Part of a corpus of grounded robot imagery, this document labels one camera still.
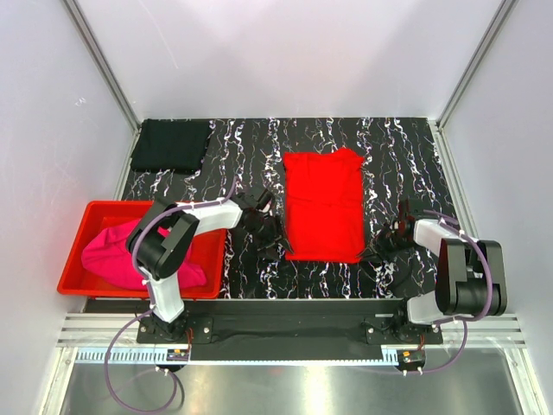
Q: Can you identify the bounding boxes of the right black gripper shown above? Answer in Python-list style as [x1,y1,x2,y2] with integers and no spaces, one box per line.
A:
[358,222,417,265]

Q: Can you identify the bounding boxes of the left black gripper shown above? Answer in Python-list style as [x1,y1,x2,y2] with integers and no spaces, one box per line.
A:
[244,215,293,263]

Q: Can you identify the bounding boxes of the red t shirt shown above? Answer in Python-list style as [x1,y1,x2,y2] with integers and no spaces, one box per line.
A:
[283,148,365,264]

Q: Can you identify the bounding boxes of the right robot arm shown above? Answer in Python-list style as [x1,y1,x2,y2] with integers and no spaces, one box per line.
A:
[359,199,507,344]

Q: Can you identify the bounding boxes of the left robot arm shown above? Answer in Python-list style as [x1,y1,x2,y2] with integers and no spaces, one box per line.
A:
[126,189,294,342]

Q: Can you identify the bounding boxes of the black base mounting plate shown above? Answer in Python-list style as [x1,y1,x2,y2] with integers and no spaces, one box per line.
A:
[137,299,443,364]

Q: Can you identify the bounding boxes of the right connector box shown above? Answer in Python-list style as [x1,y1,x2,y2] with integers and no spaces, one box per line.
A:
[398,349,426,366]

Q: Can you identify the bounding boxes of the connector box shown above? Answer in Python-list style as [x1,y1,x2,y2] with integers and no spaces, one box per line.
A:
[166,348,190,362]
[398,349,426,366]

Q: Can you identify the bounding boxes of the left connector box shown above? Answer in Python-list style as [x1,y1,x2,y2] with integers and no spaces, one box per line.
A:
[166,348,190,362]

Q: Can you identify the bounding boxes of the folded black t shirt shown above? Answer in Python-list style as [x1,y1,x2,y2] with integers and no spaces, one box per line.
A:
[130,119,211,174]

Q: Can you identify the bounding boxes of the pink t shirt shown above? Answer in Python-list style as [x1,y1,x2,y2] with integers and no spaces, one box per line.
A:
[81,219,207,291]

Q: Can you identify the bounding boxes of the red plastic bin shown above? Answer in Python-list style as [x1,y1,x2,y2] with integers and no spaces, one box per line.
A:
[57,201,226,299]

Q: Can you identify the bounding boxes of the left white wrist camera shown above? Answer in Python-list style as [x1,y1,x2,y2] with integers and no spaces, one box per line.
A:
[257,193,274,213]

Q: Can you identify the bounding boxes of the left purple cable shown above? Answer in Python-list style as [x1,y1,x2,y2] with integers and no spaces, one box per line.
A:
[103,176,238,410]

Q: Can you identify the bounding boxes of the purple cable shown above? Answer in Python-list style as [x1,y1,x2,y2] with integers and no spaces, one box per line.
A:
[103,176,238,410]
[423,209,496,377]

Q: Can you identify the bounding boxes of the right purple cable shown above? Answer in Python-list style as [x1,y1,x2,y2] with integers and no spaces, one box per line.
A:
[423,209,496,377]

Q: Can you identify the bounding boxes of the aluminium frame rail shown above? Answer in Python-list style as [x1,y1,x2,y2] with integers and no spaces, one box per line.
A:
[58,313,526,367]

